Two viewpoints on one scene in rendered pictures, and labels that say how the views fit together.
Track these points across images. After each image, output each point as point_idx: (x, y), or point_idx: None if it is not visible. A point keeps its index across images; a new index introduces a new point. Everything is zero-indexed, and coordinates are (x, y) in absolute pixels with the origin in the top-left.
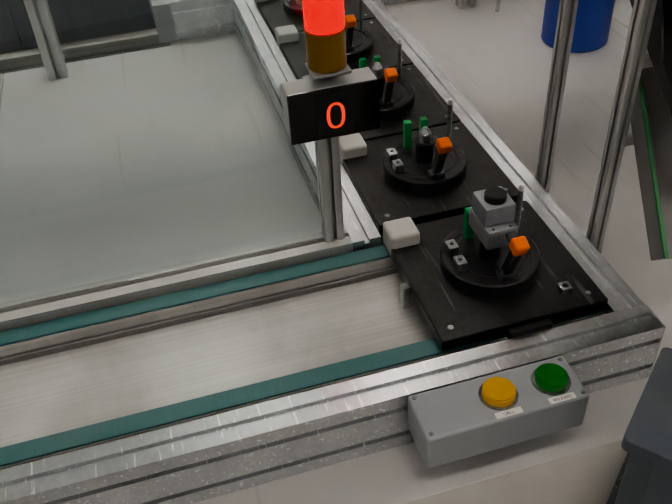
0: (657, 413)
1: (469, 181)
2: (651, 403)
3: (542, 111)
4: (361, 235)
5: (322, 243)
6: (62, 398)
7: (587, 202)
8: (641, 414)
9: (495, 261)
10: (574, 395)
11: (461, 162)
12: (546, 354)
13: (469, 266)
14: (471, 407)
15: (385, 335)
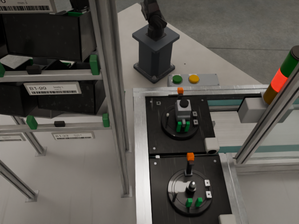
0: (168, 38)
1: (169, 174)
2: (168, 40)
3: None
4: (227, 156)
5: None
6: None
7: (99, 191)
8: (172, 38)
9: None
10: (172, 74)
11: (171, 181)
12: (174, 87)
13: (190, 115)
14: (202, 78)
15: (220, 120)
